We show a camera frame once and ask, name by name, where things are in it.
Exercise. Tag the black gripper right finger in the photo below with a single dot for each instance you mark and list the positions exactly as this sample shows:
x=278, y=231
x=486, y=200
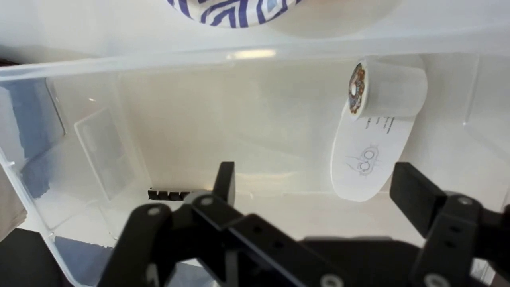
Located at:
x=455, y=240

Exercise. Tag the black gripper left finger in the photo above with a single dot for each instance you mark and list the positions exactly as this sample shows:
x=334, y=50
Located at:
x=264, y=250

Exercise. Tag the clear plastic container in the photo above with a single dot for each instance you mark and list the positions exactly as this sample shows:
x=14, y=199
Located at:
x=184, y=117

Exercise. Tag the white coffee pod cup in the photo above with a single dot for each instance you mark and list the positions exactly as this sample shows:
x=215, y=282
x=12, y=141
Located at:
x=366, y=161

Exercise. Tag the blue white patterned bowl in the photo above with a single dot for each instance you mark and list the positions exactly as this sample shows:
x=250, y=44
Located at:
x=232, y=14

